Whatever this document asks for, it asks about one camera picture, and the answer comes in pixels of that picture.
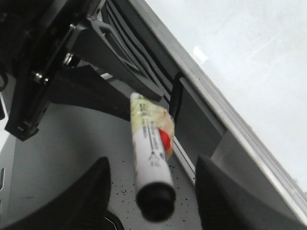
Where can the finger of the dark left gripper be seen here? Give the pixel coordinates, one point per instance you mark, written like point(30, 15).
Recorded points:
point(97, 43)

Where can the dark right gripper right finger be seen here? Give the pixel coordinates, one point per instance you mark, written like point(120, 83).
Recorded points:
point(224, 205)

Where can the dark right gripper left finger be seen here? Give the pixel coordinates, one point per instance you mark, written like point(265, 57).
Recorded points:
point(83, 206)

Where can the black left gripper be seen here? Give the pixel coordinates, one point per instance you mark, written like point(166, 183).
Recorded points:
point(33, 50)

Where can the white whiteboard with grey frame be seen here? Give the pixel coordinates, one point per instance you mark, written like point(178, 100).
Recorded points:
point(245, 67)

